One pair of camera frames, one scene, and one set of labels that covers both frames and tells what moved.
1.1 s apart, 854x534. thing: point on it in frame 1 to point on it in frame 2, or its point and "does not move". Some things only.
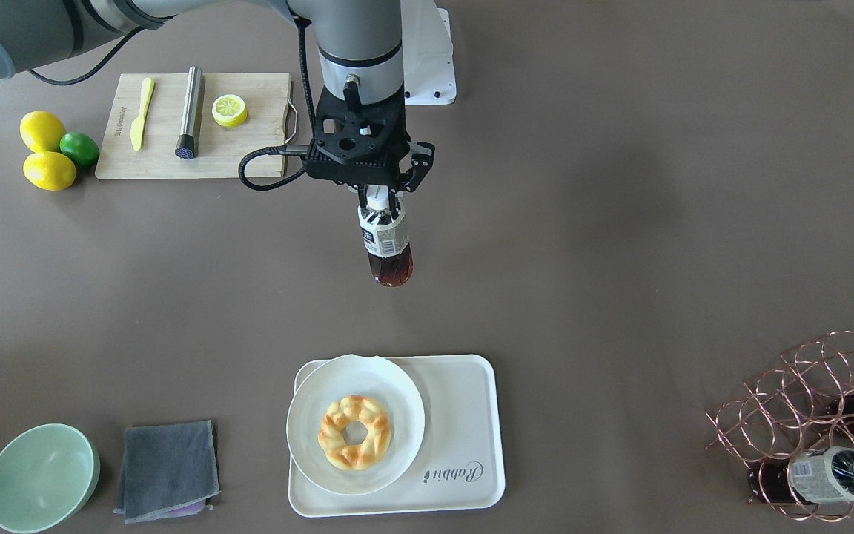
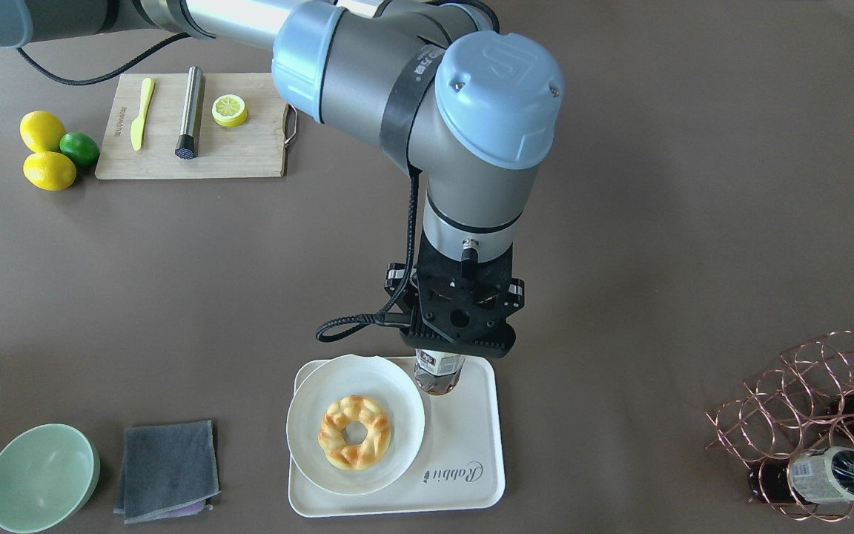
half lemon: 229,110 does not move
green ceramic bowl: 41,478 does not move
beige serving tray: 461,463 does not move
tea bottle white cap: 377,197 to 437,374
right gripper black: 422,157 to 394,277
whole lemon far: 41,131 does not move
